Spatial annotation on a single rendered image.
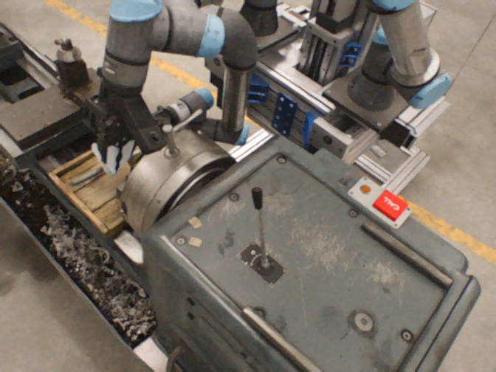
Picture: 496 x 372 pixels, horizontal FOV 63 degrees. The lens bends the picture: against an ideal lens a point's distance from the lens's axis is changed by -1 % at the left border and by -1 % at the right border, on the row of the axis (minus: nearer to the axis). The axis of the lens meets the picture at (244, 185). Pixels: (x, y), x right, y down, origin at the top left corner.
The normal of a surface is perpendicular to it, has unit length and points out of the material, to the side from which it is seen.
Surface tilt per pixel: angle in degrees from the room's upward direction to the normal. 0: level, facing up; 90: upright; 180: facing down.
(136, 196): 56
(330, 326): 0
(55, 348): 0
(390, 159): 0
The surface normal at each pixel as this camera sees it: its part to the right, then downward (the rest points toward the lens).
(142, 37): 0.44, 0.66
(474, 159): 0.11, -0.61
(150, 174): -0.26, -0.23
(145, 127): 0.65, -0.35
